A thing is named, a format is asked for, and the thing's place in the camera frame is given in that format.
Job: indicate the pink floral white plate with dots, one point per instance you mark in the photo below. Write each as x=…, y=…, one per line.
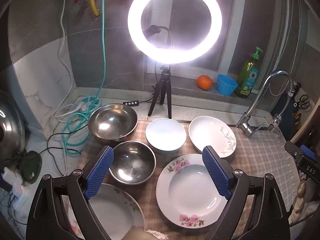
x=112, y=210
x=190, y=195

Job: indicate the white ceramic bowl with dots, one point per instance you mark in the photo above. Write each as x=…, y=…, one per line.
x=166, y=135

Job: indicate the person's right hand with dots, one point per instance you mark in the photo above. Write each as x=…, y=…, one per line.
x=298, y=200

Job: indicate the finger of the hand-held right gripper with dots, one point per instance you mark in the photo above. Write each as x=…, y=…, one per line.
x=292, y=151
x=308, y=152

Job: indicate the round teal power strip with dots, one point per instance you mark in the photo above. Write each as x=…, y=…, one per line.
x=91, y=101

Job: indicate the black inline remote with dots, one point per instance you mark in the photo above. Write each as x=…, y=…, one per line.
x=130, y=103

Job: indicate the white plate with branch print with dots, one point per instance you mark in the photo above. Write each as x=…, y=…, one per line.
x=210, y=135

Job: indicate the chrome kitchen faucet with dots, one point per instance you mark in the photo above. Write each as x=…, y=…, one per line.
x=252, y=107

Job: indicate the black mini tripod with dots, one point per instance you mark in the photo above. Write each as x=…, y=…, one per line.
x=163, y=85

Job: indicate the dark knife block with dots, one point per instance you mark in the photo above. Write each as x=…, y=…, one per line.
x=287, y=110

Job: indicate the checkered table cloth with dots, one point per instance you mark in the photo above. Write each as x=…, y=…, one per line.
x=262, y=155

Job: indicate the blue fluted cup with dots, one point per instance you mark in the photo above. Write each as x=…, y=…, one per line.
x=227, y=85

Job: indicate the white power adapter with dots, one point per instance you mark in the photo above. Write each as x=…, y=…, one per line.
x=15, y=180

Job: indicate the orange fruit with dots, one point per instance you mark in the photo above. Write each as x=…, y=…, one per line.
x=204, y=82

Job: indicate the wooden shelf unit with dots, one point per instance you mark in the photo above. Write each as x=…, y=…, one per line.
x=310, y=125

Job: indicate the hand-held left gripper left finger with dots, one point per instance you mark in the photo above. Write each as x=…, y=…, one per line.
x=98, y=172

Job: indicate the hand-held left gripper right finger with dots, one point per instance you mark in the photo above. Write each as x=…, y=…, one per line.
x=216, y=172

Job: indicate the green dish soap bottle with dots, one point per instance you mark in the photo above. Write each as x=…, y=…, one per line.
x=248, y=80

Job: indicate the steel pot lid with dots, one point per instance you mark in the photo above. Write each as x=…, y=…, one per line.
x=10, y=120

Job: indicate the large steel bowl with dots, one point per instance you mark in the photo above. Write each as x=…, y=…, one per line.
x=112, y=122

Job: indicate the green glass dish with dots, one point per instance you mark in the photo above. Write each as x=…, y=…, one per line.
x=31, y=165

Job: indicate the small steel bowl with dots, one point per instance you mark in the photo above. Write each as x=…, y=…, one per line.
x=132, y=162

